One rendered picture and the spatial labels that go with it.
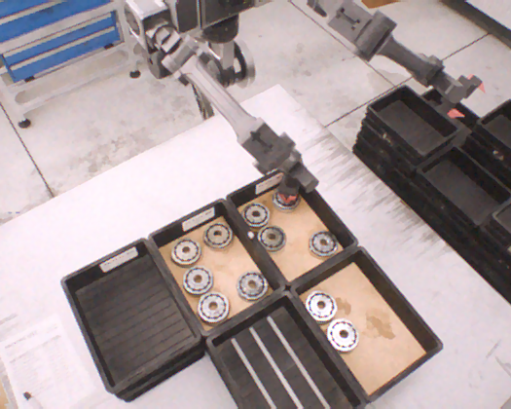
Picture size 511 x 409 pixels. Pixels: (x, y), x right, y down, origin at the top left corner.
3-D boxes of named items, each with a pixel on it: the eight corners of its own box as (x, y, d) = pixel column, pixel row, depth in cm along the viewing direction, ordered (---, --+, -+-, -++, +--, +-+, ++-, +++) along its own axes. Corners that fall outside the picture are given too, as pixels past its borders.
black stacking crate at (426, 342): (284, 301, 148) (288, 288, 138) (352, 259, 157) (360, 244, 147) (358, 409, 131) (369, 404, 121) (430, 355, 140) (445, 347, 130)
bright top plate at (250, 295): (231, 280, 146) (231, 279, 145) (256, 265, 149) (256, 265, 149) (247, 305, 142) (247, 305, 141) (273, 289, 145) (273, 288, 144)
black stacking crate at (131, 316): (71, 292, 147) (59, 279, 137) (151, 251, 156) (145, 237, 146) (118, 400, 130) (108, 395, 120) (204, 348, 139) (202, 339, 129)
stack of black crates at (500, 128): (441, 171, 262) (475, 121, 223) (472, 149, 272) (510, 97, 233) (494, 219, 245) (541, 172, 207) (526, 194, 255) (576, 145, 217)
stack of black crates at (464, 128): (393, 130, 278) (405, 103, 258) (424, 110, 288) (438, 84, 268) (441, 171, 262) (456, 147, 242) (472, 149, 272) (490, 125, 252)
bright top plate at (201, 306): (193, 300, 142) (192, 299, 142) (221, 287, 145) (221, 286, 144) (204, 327, 137) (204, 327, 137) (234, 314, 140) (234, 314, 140)
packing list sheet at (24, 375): (-9, 348, 147) (-9, 347, 146) (55, 309, 155) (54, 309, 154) (28, 436, 134) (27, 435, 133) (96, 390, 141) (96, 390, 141)
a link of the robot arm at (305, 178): (292, 145, 140) (273, 164, 141) (315, 168, 135) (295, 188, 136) (303, 156, 151) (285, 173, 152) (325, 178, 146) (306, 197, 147)
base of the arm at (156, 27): (171, 41, 128) (166, 4, 118) (186, 56, 124) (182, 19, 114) (146, 52, 125) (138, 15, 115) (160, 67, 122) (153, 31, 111)
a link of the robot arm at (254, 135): (276, 124, 92) (243, 158, 94) (301, 149, 104) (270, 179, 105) (182, 29, 116) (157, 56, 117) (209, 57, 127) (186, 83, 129)
